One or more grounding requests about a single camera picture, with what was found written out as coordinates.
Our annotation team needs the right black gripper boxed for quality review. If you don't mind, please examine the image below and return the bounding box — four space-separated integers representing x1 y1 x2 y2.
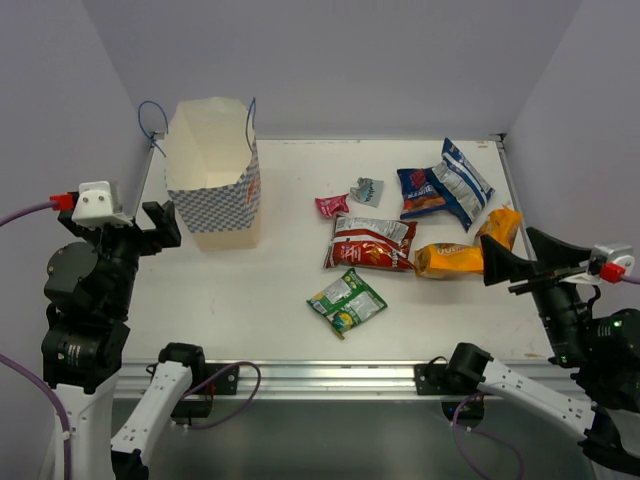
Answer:
481 224 597 363

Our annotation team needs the purple cable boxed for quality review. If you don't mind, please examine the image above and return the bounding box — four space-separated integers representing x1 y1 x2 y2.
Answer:
452 272 640 480
0 193 76 480

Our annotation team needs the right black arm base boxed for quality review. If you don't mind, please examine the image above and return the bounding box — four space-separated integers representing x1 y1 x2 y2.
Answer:
413 356 485 428

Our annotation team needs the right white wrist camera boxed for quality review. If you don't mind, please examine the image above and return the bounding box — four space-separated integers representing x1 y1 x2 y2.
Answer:
563 243 636 286

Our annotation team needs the green yellow snack packet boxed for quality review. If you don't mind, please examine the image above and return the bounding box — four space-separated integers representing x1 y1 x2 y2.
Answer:
306 268 388 340

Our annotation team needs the pink candy packet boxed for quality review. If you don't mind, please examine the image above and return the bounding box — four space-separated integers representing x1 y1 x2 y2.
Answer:
315 194 350 218

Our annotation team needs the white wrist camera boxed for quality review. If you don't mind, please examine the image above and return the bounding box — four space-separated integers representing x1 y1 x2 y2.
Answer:
71 181 133 229
563 243 636 286

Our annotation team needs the orange snack bag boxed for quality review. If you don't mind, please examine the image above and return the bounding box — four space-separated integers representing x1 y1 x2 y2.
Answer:
414 243 484 278

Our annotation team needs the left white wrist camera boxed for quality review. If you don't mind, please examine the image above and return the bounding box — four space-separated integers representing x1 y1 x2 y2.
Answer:
71 181 133 229

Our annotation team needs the grey small snack packet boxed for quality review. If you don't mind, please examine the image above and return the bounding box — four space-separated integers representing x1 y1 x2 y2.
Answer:
350 177 384 208

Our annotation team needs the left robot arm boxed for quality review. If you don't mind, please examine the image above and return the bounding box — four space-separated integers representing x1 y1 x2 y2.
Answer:
41 201 208 479

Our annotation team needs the red chips bag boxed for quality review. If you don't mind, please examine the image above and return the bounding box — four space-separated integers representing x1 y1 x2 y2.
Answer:
323 215 418 271

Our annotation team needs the yellow candy bag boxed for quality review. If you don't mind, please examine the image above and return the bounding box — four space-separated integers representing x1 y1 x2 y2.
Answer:
474 206 522 251

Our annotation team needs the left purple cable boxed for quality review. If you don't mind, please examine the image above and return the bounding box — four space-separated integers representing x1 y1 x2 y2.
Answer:
0 193 76 480

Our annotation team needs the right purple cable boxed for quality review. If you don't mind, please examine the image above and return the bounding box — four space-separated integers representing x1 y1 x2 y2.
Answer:
452 272 640 480

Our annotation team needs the blue Burts chips bag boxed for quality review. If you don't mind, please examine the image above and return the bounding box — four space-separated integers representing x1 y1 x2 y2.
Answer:
396 138 495 231

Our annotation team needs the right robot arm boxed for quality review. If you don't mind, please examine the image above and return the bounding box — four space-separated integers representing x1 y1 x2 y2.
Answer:
444 227 639 476

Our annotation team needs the blue checkered paper bag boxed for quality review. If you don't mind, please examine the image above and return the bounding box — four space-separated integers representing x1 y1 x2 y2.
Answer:
154 97 261 251

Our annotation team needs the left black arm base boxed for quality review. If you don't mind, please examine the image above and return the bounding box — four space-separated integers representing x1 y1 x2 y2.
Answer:
171 366 240 425

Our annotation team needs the aluminium front rail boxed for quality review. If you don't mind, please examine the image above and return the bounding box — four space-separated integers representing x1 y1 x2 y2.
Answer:
112 358 581 401

